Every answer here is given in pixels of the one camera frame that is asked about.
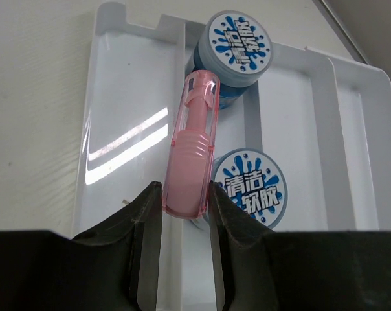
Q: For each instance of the white plastic organizer tray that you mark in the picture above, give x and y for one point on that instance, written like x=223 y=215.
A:
x=324 y=120

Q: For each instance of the pink correction tape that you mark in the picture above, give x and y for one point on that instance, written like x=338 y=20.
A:
x=185 y=189

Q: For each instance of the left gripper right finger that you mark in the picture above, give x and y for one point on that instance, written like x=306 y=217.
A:
x=256 y=268

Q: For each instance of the blue putty jar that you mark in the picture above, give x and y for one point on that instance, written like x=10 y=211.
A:
x=237 y=49
x=254 y=182

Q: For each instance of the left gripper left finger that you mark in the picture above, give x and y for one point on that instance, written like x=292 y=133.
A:
x=114 y=265

